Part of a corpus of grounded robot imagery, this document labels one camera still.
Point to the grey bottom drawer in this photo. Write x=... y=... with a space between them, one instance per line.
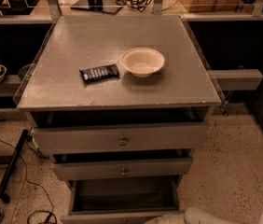
x=122 y=200

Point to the grey drawer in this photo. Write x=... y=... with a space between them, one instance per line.
x=119 y=138
x=122 y=200
x=118 y=169

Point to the grey top drawer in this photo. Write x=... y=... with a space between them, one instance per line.
x=119 y=138

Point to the grey middle drawer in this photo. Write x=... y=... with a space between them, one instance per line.
x=118 y=169

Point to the grey wooden drawer cabinet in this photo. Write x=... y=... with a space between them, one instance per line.
x=57 y=97

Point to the white paper bowl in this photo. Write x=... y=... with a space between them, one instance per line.
x=142 y=62

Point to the black snack bar wrapper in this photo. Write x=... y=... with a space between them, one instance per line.
x=99 y=73

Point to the black bar on floor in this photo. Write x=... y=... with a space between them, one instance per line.
x=4 y=197

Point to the black monitor stand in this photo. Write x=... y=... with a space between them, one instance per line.
x=103 y=6

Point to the green handled tool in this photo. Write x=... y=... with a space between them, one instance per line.
x=35 y=148

